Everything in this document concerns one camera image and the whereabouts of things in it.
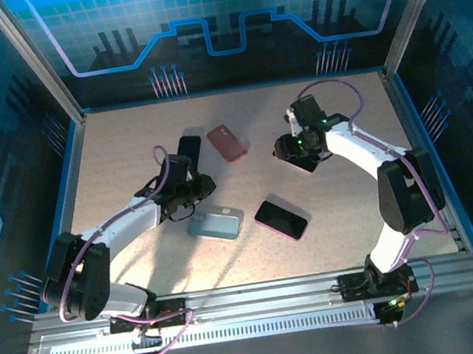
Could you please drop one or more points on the grey-blue phone case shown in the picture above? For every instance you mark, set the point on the grey-blue phone case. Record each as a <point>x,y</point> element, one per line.
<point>214,226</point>

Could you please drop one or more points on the pink-rimmed black phone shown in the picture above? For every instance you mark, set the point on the pink-rimmed black phone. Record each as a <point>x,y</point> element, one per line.
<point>280,220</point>

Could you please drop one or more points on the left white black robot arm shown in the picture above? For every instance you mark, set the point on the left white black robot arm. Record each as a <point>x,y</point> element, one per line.
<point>128,223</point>

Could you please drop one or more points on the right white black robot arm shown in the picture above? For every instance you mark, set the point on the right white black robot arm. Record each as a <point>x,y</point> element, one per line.
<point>359,142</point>

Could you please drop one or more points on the black controller board with LEDs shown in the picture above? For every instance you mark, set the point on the black controller board with LEDs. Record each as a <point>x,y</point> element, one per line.
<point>388,314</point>

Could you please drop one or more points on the aluminium side rail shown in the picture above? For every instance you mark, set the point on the aluminium side rail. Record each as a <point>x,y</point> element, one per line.
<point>400,97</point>
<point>71,187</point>

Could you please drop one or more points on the aluminium front rail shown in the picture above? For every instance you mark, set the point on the aluminium front rail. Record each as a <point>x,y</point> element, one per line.
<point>258,299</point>

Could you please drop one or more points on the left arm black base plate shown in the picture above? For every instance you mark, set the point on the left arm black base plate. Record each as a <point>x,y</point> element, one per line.
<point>171,311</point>

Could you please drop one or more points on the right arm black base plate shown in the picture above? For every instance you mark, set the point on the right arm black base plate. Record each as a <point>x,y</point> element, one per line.
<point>351,286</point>

